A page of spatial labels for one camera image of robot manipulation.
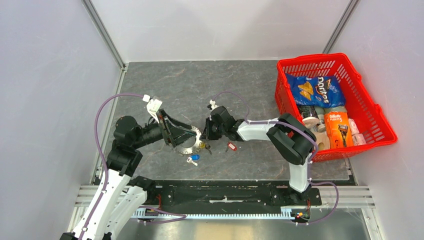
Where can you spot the red plastic basket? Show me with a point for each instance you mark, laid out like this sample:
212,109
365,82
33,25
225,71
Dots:
367,114

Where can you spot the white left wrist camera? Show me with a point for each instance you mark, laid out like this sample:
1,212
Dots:
153,105

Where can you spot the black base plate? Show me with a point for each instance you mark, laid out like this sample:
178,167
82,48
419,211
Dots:
228,196

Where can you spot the beige tape roll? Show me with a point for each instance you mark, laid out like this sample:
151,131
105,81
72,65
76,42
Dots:
322,140

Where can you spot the red key tag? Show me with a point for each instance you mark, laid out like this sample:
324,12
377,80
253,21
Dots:
231,146

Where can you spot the orange Gillette razor box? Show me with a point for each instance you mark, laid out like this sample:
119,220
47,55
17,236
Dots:
338,130

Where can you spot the blue key tag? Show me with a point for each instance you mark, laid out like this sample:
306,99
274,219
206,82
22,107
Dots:
192,159

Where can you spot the steel disc with keyrings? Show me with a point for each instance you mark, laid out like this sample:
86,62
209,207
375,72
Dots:
194,144

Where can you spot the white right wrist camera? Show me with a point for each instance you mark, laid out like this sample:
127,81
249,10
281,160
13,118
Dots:
212,105

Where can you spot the pink white small packet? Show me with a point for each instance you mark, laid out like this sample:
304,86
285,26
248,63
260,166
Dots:
357,137

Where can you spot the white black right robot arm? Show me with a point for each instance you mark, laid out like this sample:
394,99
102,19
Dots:
294,142

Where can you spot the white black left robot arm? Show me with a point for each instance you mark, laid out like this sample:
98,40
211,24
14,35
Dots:
119,194

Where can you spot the blue Doritos chip bag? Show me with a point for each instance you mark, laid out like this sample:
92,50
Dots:
320,91

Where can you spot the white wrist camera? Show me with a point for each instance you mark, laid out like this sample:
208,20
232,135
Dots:
212,105
153,105

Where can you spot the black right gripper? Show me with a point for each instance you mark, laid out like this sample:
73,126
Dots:
207,134

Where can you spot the slotted cable duct rail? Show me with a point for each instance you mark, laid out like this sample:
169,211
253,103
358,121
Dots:
284,214

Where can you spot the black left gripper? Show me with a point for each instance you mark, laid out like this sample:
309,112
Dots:
176,133

